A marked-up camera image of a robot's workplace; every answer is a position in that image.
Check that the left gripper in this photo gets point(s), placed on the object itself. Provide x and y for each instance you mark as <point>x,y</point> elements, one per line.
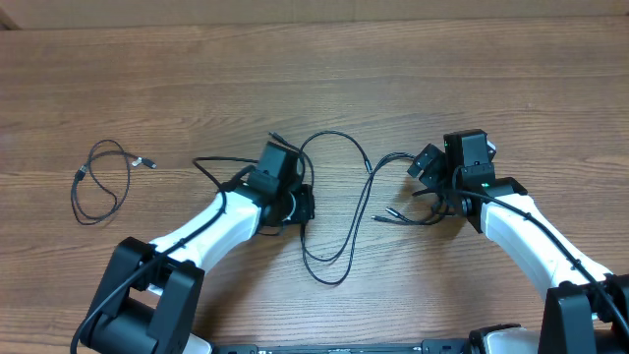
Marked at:
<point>306,210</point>

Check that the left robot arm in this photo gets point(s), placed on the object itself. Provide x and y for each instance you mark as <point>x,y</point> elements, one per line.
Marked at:
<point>148,295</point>

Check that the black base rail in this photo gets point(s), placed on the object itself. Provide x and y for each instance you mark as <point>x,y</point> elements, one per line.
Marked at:
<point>428,346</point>

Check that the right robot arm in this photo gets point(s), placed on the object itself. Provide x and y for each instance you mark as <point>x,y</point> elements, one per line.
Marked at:
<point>585,305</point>

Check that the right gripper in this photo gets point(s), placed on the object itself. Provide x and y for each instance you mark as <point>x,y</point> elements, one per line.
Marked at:
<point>430,179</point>

